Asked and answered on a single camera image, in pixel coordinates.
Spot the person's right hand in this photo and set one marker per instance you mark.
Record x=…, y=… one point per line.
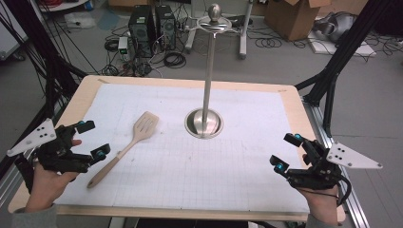
x=321, y=205

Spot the black metal frame strut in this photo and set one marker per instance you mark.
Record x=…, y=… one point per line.
x=47, y=63
x=345, y=53

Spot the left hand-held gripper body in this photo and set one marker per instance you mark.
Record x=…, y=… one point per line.
x=47, y=152

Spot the grey rounded helmet-like device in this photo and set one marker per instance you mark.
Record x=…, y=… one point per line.
x=337, y=27

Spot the white grid mat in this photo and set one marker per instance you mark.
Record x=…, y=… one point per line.
x=190, y=171

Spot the aluminium rail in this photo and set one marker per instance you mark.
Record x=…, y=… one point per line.
x=345, y=177

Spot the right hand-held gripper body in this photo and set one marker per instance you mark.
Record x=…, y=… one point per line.
x=320, y=174

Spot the metal utensil stand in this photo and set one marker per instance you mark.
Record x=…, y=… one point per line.
x=207, y=95

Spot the small white power device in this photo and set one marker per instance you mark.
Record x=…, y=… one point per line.
x=123, y=47

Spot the large open cardboard box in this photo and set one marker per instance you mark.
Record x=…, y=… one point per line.
x=291, y=19

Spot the black computer tower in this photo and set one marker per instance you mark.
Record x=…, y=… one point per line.
x=141, y=30
x=165, y=27

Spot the white foam board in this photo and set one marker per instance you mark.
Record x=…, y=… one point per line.
x=361, y=50

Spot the white-legged wooden desk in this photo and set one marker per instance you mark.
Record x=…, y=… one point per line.
x=243, y=31

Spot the person's left hand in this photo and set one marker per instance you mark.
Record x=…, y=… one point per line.
x=44, y=186

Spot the clear plastic bag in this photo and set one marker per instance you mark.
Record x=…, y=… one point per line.
x=80, y=20

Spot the beige slotted spatula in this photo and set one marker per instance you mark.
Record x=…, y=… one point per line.
x=142, y=128

